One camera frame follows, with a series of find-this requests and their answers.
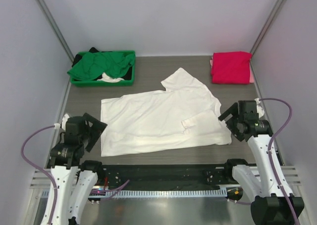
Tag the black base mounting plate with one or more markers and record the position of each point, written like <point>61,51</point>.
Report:
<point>167,177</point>

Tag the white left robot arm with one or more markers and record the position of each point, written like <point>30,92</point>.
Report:
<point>71,179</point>

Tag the right aluminium corner post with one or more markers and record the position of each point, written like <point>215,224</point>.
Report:
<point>277,7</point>

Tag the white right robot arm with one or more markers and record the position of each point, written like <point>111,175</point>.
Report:
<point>272,199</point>

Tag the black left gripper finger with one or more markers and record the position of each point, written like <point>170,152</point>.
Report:
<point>96,127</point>
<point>91,140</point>

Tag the white t shirt in bin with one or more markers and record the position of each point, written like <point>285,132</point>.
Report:
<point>108,79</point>

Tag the green plastic bin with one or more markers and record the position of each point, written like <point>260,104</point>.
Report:
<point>128,79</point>

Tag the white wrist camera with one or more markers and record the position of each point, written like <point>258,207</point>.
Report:
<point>62,122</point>
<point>260,109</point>

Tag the left aluminium corner post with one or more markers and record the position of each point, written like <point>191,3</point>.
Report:
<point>50,19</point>

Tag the pink folded t shirt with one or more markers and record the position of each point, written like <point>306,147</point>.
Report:
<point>252,80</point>

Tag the red folded t shirt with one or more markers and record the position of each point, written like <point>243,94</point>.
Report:
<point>231,68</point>

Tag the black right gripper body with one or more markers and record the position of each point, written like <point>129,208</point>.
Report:
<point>240,119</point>

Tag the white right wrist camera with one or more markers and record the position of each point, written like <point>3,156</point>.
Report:
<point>260,109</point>

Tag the green t shirt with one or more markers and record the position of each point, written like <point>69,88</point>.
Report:
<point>90,66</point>

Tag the white t shirt with print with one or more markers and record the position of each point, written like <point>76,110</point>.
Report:
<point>182,115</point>

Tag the white slotted cable duct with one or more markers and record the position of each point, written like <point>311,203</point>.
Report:
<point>170,194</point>

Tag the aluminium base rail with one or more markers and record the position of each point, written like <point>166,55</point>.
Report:
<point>40,180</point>

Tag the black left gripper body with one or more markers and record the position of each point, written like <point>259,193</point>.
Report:
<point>86,136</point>

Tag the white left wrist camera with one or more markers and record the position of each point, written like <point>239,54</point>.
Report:
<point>62,122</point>

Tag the aluminium corner post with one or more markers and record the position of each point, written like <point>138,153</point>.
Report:
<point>277,7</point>
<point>50,19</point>

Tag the black t shirt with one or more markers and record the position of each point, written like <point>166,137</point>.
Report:
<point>79,56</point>

